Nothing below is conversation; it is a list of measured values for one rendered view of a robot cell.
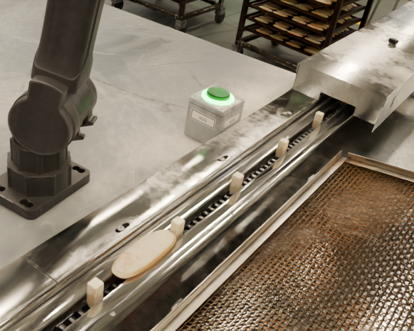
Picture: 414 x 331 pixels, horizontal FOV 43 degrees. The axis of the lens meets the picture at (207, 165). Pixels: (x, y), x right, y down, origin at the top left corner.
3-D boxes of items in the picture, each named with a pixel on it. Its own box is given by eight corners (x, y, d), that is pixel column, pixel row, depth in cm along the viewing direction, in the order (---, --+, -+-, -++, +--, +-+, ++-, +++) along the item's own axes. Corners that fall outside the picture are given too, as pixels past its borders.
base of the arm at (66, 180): (47, 157, 79) (-17, 194, 70) (46, 110, 74) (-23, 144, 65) (92, 179, 76) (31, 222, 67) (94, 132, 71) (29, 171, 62)
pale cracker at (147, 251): (160, 226, 66) (160, 219, 65) (183, 241, 64) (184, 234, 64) (102, 268, 58) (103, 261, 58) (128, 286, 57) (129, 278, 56)
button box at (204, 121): (204, 134, 98) (213, 81, 92) (238, 153, 95) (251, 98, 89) (177, 151, 92) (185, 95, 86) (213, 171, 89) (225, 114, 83)
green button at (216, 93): (213, 92, 90) (215, 84, 89) (233, 101, 88) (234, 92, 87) (200, 99, 87) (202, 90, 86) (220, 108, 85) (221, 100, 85)
